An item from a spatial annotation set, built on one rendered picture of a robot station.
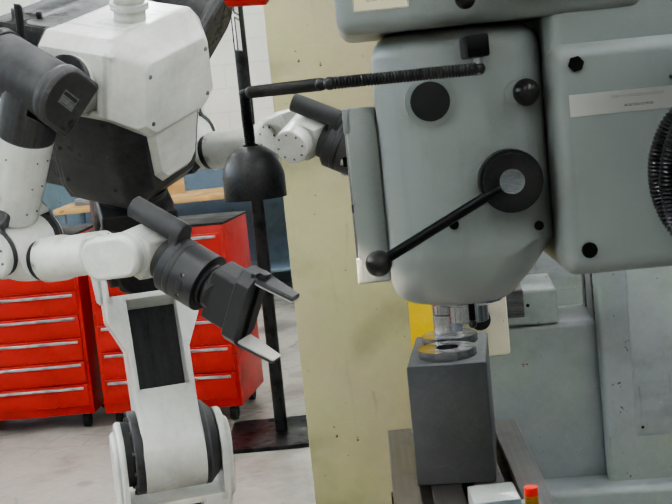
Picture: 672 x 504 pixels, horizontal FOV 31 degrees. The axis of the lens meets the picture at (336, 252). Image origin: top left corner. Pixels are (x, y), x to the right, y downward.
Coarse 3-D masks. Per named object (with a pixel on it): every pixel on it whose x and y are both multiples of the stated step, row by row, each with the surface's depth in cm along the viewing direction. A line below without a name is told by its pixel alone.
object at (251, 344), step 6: (246, 336) 178; (252, 336) 178; (240, 342) 176; (246, 342) 176; (252, 342) 177; (258, 342) 177; (240, 348) 177; (246, 348) 176; (252, 348) 175; (258, 348) 176; (264, 348) 176; (270, 348) 177; (258, 354) 175; (264, 354) 175; (270, 354) 175; (276, 354) 176; (270, 360) 175; (276, 360) 175
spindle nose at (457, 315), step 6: (480, 306) 147; (486, 306) 148; (450, 312) 148; (456, 312) 147; (462, 312) 147; (468, 312) 147; (480, 312) 147; (486, 312) 148; (450, 318) 149; (456, 318) 147; (462, 318) 147; (468, 318) 147; (480, 318) 147; (486, 318) 148
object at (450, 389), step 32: (416, 352) 193; (448, 352) 185; (480, 352) 189; (416, 384) 184; (448, 384) 184; (480, 384) 183; (416, 416) 185; (448, 416) 184; (480, 416) 184; (416, 448) 186; (448, 448) 185; (480, 448) 184; (448, 480) 186; (480, 480) 185
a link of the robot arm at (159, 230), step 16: (128, 208) 179; (144, 208) 178; (160, 208) 179; (144, 224) 178; (160, 224) 177; (176, 224) 176; (144, 240) 177; (160, 240) 178; (176, 240) 176; (192, 240) 179; (160, 256) 176; (176, 256) 175; (144, 272) 179; (160, 272) 176; (160, 288) 178
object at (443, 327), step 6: (432, 306) 198; (438, 306) 196; (438, 312) 197; (444, 312) 196; (438, 318) 197; (444, 318) 196; (438, 324) 197; (444, 324) 196; (450, 324) 196; (456, 324) 197; (462, 324) 198; (438, 330) 197; (444, 330) 197; (450, 330) 196; (456, 330) 197; (462, 330) 198; (444, 336) 197; (450, 336) 197
